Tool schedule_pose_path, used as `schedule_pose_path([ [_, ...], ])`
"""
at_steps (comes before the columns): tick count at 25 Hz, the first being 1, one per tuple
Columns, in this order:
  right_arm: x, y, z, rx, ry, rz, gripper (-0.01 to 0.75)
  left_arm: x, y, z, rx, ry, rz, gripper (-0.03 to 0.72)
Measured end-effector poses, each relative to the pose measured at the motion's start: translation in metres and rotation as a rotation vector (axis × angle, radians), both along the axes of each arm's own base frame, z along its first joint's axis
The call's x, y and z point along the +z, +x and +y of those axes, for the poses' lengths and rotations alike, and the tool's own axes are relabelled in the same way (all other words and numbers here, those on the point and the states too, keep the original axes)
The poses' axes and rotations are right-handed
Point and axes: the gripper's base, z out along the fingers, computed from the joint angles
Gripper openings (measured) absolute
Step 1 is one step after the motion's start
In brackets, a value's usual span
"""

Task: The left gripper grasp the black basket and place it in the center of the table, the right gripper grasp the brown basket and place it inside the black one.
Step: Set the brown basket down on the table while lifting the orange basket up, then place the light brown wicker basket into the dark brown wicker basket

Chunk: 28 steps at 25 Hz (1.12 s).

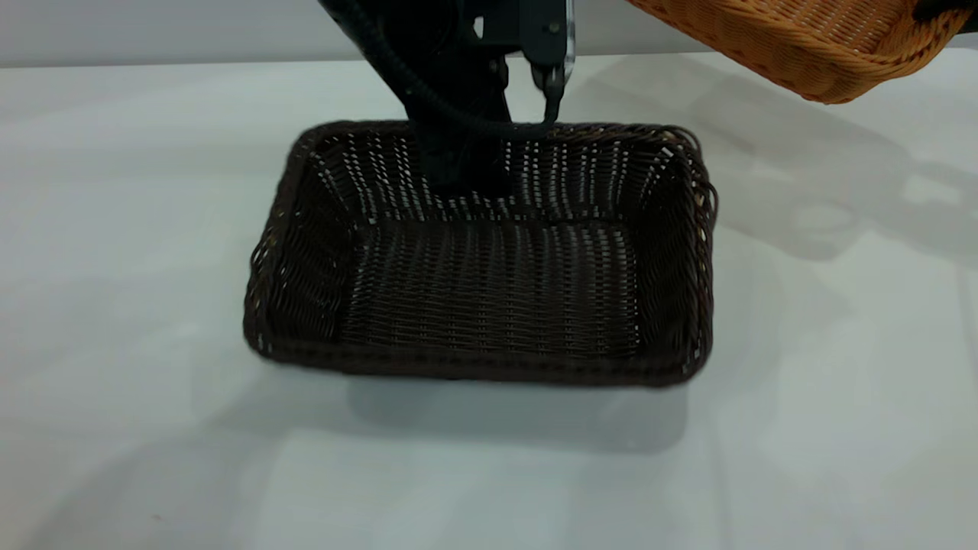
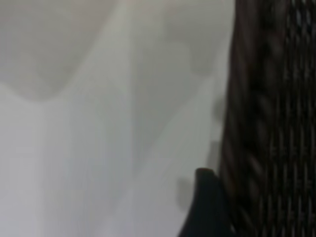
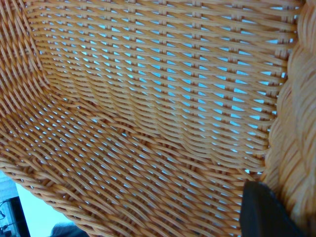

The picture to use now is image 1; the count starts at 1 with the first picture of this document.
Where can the orange wicker basket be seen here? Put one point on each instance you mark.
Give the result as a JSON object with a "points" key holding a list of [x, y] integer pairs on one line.
{"points": [[802, 46]]}

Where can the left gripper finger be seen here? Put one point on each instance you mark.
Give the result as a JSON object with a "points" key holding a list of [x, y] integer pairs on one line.
{"points": [[466, 153]]}

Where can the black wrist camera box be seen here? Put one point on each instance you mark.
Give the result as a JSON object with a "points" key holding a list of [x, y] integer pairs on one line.
{"points": [[535, 30]]}

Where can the black wicker basket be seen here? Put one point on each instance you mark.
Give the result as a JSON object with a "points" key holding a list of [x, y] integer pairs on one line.
{"points": [[489, 305]]}

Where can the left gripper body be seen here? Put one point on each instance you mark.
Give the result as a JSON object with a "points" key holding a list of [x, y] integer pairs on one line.
{"points": [[443, 46]]}

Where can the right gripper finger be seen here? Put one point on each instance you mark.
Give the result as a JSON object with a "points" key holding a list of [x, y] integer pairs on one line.
{"points": [[947, 6]]}

